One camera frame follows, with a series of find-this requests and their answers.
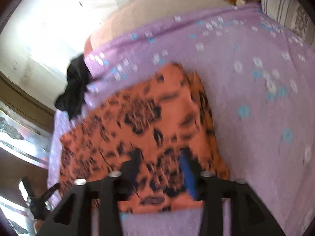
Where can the black crumpled garment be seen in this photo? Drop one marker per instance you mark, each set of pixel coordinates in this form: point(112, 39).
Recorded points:
point(72, 99)

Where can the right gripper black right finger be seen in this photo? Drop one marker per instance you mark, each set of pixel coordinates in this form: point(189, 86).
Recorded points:
point(249, 215)

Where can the orange black floral garment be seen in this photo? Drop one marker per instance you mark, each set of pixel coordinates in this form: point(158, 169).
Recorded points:
point(159, 120)

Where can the silver mirrored wardrobe door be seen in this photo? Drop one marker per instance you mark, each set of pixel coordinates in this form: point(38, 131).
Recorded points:
point(24, 152)

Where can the striped beige pillow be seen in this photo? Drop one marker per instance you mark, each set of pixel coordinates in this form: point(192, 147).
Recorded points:
point(291, 14)

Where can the salmon pink mattress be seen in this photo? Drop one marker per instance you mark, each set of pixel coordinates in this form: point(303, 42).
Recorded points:
point(137, 13)

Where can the brown wooden wardrobe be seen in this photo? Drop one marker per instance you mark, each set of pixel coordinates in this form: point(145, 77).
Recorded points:
point(26, 106)

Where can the purple floral bedsheet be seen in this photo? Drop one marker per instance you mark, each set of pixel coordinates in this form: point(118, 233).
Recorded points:
point(259, 80)

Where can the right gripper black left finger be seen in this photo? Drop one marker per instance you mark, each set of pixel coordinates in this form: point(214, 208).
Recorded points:
point(73, 215)

